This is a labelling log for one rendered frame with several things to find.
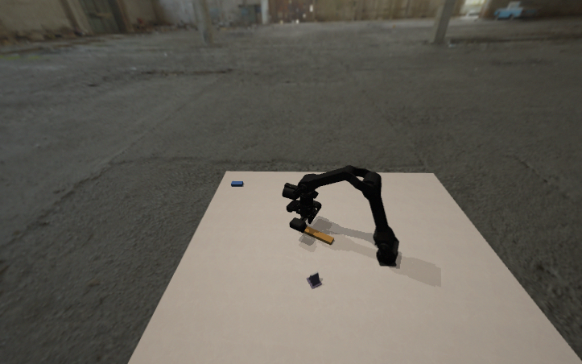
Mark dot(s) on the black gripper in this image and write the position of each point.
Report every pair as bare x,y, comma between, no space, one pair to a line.
306,213

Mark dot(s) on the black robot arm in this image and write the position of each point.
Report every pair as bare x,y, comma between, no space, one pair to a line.
384,236

